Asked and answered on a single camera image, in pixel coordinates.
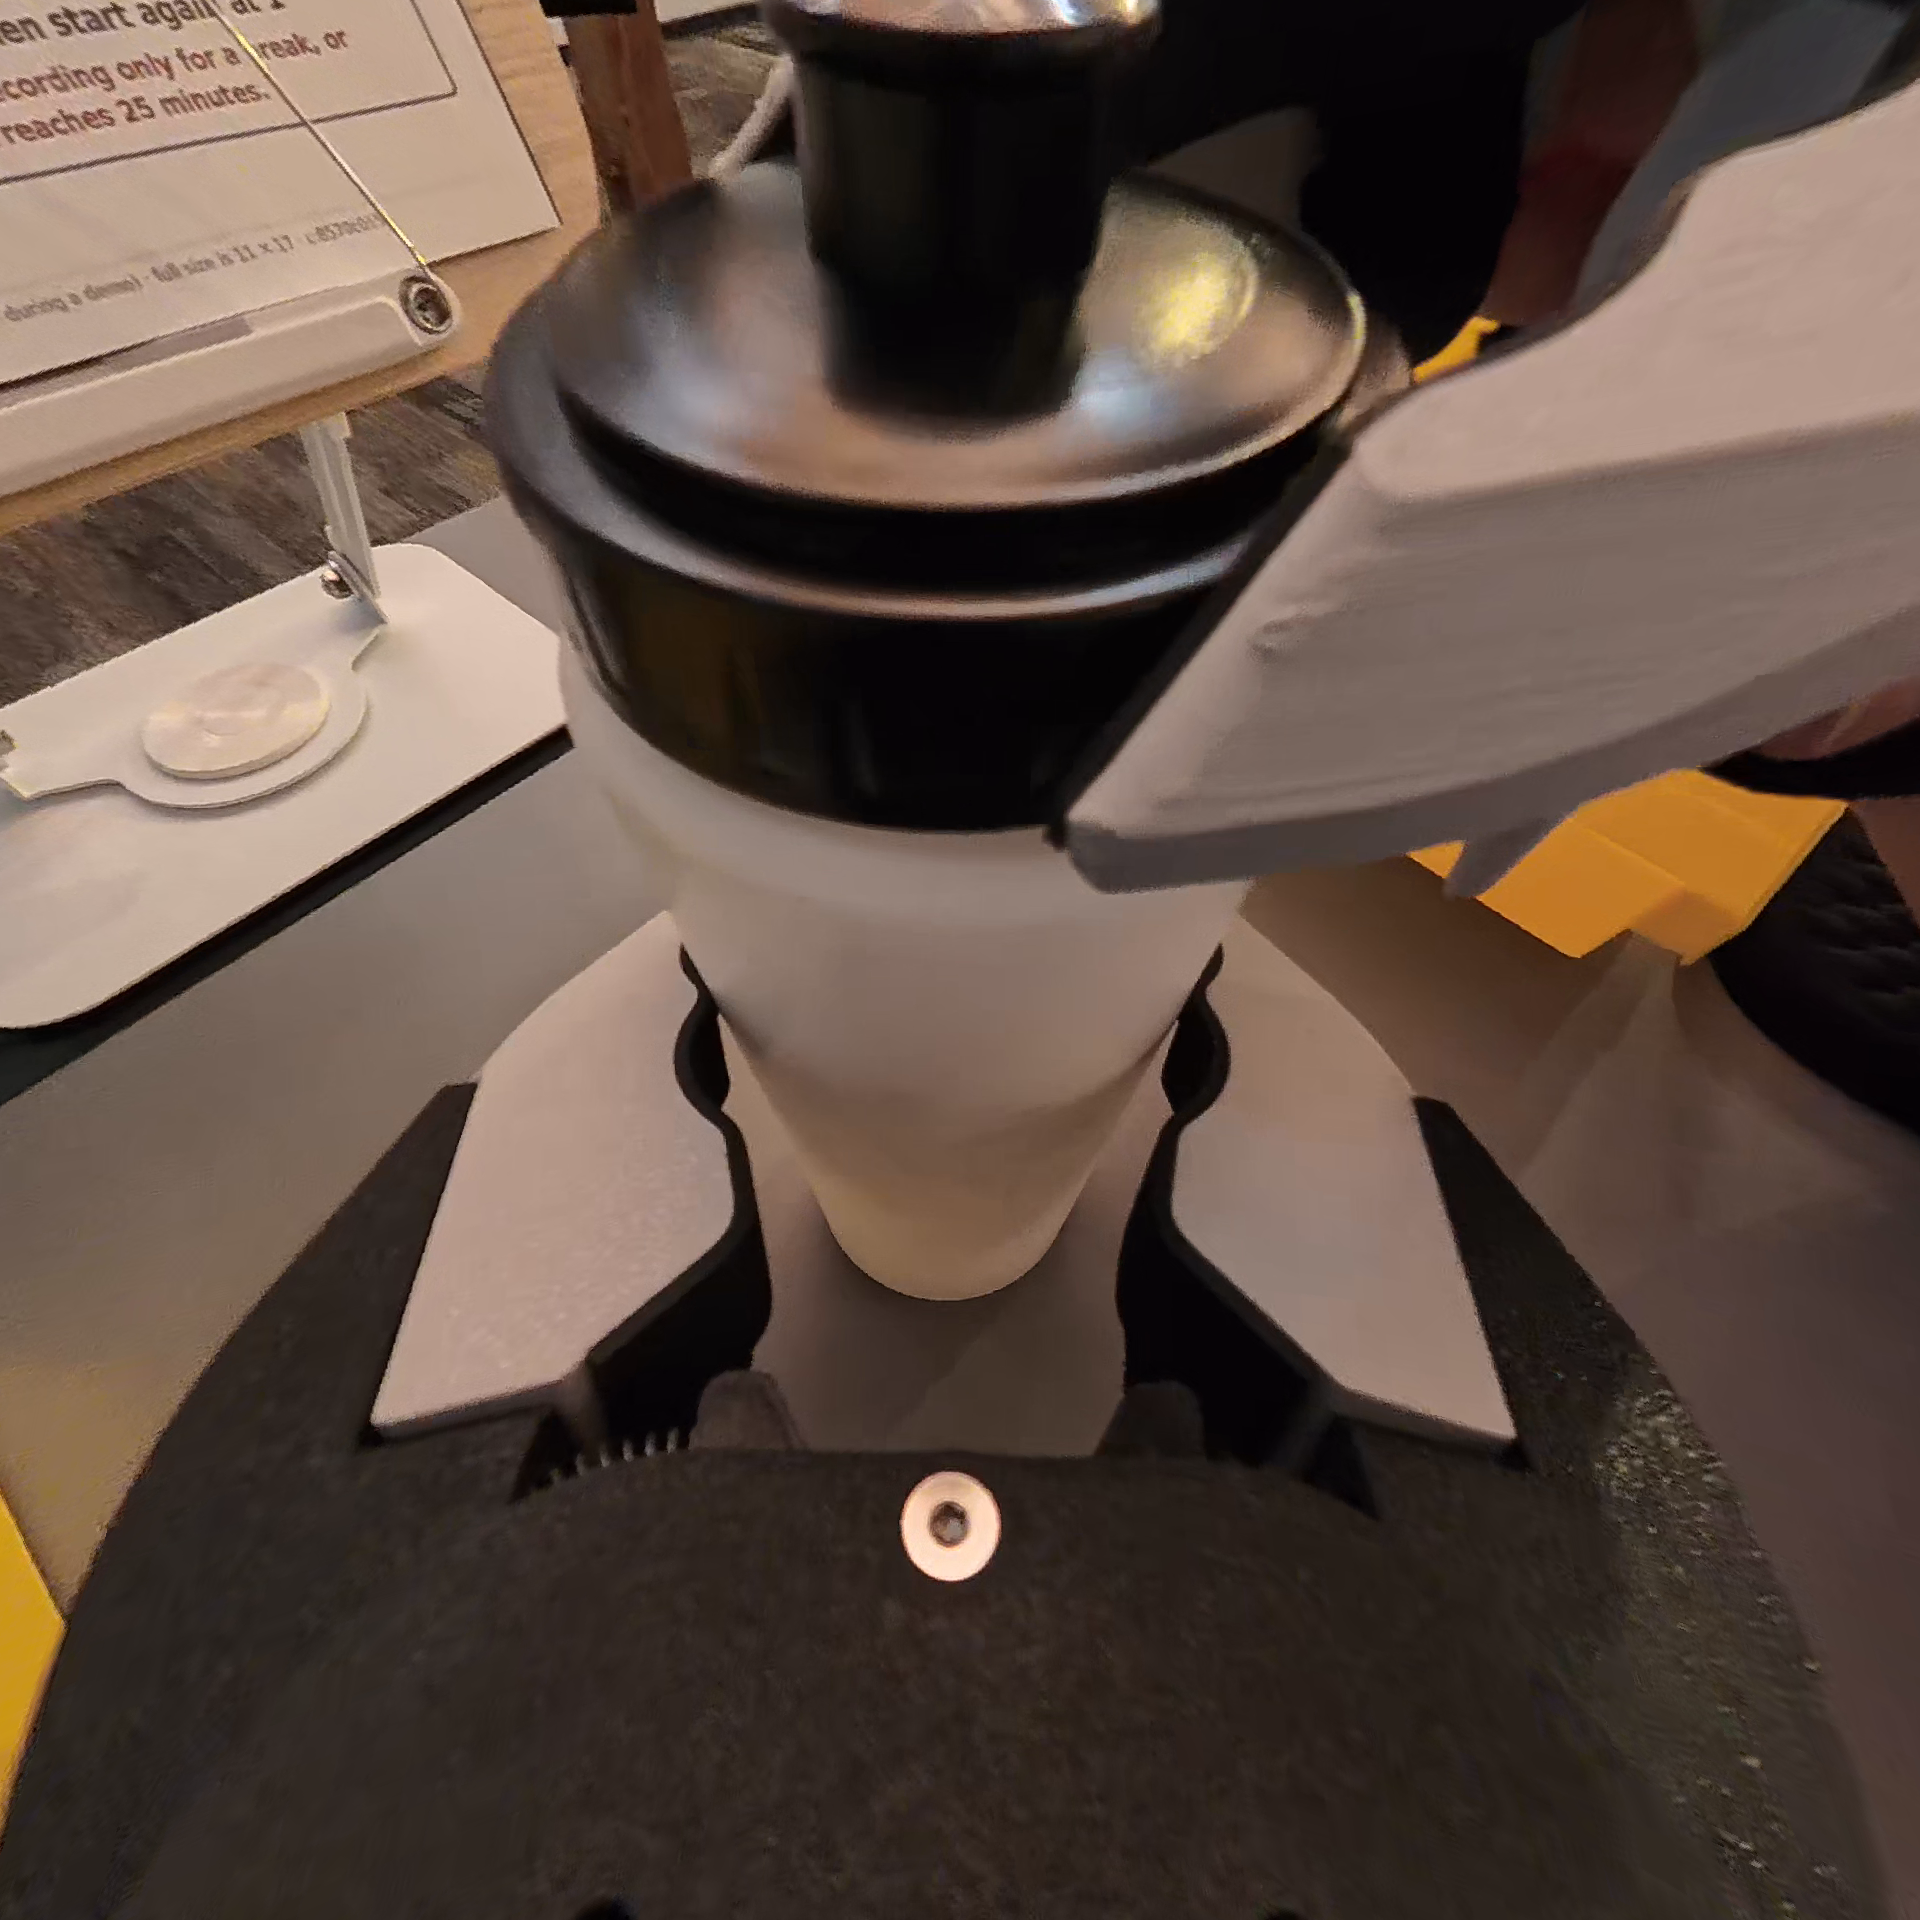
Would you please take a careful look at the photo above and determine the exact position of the white plastic bottle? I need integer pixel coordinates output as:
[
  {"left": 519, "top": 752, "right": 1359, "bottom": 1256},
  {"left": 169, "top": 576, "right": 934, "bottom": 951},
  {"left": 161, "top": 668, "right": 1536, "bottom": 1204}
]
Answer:
[{"left": 557, "top": 631, "right": 1255, "bottom": 1305}]

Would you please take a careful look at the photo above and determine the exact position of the black bottle lid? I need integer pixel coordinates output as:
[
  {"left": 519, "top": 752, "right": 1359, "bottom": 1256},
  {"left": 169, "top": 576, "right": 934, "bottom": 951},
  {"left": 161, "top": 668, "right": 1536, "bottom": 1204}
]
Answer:
[{"left": 481, "top": 0, "right": 1411, "bottom": 835}]

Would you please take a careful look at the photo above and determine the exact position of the white stand base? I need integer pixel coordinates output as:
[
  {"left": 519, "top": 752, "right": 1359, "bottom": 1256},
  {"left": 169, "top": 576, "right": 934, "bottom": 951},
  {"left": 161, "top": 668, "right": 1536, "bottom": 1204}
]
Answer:
[{"left": 0, "top": 544, "right": 571, "bottom": 1033}]

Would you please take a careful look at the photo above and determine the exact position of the instruction sheet on stand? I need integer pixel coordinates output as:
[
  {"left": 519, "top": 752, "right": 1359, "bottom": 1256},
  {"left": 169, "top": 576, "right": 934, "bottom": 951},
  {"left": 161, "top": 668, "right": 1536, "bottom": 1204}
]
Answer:
[{"left": 0, "top": 0, "right": 695, "bottom": 540}]

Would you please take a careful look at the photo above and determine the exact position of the round white disc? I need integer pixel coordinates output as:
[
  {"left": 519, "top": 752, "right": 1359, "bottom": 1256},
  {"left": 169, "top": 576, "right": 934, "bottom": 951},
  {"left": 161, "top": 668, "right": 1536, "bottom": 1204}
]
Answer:
[{"left": 138, "top": 660, "right": 330, "bottom": 781}]

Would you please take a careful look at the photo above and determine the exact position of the white paper sign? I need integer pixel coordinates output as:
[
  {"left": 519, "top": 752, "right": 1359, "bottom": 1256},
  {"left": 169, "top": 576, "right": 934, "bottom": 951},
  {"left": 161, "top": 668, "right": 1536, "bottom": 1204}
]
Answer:
[{"left": 0, "top": 0, "right": 565, "bottom": 389}]

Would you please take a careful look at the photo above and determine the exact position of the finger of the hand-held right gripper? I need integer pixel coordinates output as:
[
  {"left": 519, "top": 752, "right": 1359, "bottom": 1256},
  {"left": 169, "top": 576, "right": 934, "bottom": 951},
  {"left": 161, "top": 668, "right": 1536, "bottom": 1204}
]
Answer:
[{"left": 1053, "top": 57, "right": 1920, "bottom": 903}]

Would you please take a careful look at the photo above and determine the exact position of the metal stand bracket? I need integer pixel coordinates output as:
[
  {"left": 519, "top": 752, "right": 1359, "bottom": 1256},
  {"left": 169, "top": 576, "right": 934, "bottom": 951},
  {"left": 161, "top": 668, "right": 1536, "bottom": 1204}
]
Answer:
[{"left": 0, "top": 412, "right": 387, "bottom": 812}]

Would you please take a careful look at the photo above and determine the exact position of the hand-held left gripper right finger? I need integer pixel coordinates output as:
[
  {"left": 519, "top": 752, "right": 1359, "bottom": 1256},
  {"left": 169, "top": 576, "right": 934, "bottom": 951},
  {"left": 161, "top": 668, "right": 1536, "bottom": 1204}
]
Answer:
[{"left": 1117, "top": 918, "right": 1519, "bottom": 1464}]

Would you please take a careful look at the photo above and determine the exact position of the white cable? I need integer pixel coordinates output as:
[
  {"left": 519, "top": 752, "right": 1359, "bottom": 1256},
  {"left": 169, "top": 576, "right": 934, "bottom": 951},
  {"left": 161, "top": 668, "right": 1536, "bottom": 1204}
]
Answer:
[{"left": 702, "top": 67, "right": 803, "bottom": 179}]

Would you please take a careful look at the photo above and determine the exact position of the yellow plastic bin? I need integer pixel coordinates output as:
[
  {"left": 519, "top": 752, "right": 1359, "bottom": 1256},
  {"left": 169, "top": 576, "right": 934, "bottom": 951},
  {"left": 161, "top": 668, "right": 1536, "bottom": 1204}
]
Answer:
[
  {"left": 1401, "top": 307, "right": 1849, "bottom": 965},
  {"left": 0, "top": 1486, "right": 69, "bottom": 1800}
]

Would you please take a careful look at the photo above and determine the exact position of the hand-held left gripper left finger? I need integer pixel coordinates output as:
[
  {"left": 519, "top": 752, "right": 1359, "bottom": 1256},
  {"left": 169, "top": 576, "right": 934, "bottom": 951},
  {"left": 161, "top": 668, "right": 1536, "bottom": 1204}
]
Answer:
[{"left": 368, "top": 913, "right": 775, "bottom": 1453}]

